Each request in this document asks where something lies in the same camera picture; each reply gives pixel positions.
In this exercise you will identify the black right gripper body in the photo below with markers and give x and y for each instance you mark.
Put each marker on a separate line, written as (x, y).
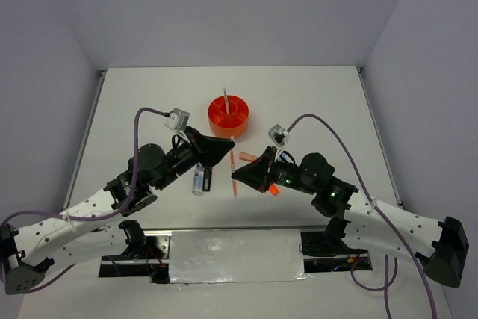
(269, 174)

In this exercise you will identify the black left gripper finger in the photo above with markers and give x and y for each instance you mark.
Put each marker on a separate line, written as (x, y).
(214, 155)
(205, 140)

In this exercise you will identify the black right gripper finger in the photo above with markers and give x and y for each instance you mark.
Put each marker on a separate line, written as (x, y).
(259, 166)
(252, 180)

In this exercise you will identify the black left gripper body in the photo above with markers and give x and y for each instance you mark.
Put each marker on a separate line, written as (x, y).
(194, 150)

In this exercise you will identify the orange thin pen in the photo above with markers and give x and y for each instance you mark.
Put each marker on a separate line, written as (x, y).
(234, 183)

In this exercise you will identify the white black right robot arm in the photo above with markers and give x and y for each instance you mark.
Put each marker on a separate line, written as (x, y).
(357, 223)

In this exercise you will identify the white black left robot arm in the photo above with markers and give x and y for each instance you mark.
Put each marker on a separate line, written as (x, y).
(101, 225)

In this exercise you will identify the black pink highlighter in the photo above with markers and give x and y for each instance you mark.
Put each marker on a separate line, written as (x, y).
(207, 176)

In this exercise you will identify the black orange highlighter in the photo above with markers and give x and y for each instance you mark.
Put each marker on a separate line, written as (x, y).
(273, 190)

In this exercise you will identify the blue white glue bottle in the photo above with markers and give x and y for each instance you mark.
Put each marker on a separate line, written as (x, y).
(198, 180)

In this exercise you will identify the orange round desk organizer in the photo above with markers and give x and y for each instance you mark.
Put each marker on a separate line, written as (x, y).
(228, 122)

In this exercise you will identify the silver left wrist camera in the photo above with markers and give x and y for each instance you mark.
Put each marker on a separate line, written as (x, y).
(177, 120)

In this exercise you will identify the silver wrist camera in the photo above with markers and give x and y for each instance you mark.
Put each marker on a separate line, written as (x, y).
(280, 137)
(177, 120)

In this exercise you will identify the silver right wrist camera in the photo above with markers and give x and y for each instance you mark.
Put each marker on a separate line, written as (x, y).
(280, 137)

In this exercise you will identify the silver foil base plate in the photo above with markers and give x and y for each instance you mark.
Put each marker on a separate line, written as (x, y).
(233, 256)

